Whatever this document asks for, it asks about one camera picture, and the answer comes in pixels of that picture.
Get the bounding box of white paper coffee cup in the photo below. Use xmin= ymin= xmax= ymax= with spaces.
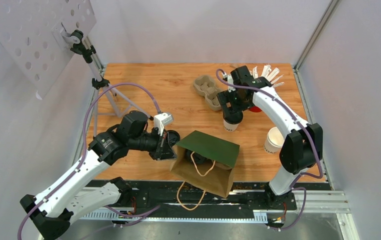
xmin=223 ymin=120 xmax=240 ymax=132

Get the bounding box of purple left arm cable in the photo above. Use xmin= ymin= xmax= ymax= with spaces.
xmin=17 ymin=82 xmax=162 ymax=240

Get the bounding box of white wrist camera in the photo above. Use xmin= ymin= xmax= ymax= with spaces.
xmin=153 ymin=112 xmax=174 ymax=136
xmin=227 ymin=74 xmax=236 ymax=93

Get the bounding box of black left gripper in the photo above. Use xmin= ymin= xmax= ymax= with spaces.
xmin=129 ymin=127 xmax=178 ymax=161

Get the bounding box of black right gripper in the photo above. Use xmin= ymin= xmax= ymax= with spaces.
xmin=217 ymin=86 xmax=255 ymax=118

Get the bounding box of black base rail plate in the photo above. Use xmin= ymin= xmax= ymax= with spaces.
xmin=97 ymin=179 xmax=297 ymax=220

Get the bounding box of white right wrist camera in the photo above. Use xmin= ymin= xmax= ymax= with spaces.
xmin=227 ymin=74 xmax=236 ymax=93

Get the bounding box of red cylindrical straw holder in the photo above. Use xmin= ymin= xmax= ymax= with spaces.
xmin=248 ymin=106 xmax=262 ymax=113

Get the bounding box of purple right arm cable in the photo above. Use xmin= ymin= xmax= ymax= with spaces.
xmin=215 ymin=68 xmax=325 ymax=180

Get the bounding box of single cardboard cup carrier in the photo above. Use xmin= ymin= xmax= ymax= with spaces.
xmin=214 ymin=161 xmax=233 ymax=171

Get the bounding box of wrapped white straws bundle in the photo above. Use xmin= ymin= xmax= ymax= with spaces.
xmin=249 ymin=64 xmax=285 ymax=88

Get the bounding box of black coffee cup lid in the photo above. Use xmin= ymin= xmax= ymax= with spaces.
xmin=223 ymin=111 xmax=244 ymax=125

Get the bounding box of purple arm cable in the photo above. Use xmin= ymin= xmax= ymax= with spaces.
xmin=215 ymin=68 xmax=325 ymax=180
xmin=17 ymin=82 xmax=162 ymax=240

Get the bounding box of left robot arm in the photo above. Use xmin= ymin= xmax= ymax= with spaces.
xmin=20 ymin=110 xmax=180 ymax=240

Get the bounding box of green paper bag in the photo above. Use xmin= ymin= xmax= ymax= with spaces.
xmin=169 ymin=130 xmax=240 ymax=211

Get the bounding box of white perforated board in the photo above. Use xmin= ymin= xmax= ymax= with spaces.
xmin=0 ymin=0 xmax=96 ymax=99

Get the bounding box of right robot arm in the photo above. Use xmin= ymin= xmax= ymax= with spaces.
xmin=215 ymin=64 xmax=323 ymax=209

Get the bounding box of white paper cup stack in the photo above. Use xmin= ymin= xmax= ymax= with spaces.
xmin=263 ymin=127 xmax=285 ymax=154

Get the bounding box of cardboard cup carrier stack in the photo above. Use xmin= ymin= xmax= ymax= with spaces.
xmin=193 ymin=75 xmax=222 ymax=112

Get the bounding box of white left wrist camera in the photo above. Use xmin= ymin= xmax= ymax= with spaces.
xmin=153 ymin=112 xmax=174 ymax=136

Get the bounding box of white tripod stand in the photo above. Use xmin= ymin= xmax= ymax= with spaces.
xmin=64 ymin=29 xmax=154 ymax=121

